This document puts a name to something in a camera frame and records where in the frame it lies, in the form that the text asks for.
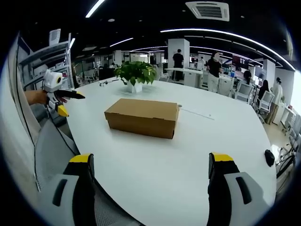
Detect white pillar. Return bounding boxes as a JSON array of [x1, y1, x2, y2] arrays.
[[167, 38, 190, 82]]

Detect black computer mouse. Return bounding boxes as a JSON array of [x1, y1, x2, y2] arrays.
[[264, 149, 276, 167]]

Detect person's left hand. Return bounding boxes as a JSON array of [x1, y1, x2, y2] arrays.
[[27, 89, 69, 105]]

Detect brown cardboard shoe box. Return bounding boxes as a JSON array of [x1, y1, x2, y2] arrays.
[[104, 98, 181, 140]]

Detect white standing desk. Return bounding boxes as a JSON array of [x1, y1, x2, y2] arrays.
[[164, 67, 204, 88]]

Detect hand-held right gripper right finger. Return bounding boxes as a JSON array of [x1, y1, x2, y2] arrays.
[[206, 152, 271, 226]]

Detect person's light clothing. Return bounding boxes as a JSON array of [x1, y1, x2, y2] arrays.
[[0, 40, 42, 212]]

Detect black cable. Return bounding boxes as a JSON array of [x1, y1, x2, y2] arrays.
[[15, 44, 79, 189]]

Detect ceiling air conditioner vent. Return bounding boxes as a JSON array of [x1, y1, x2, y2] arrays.
[[184, 0, 230, 22]]

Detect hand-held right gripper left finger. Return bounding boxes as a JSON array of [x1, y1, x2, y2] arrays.
[[37, 153, 96, 226]]

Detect grey metal shelf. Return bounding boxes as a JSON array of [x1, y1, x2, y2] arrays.
[[18, 32, 74, 91]]

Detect white office chair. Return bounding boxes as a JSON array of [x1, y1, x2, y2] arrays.
[[254, 90, 275, 118], [235, 82, 254, 104]]

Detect green potted plant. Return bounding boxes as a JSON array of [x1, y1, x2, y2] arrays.
[[113, 60, 158, 94]]

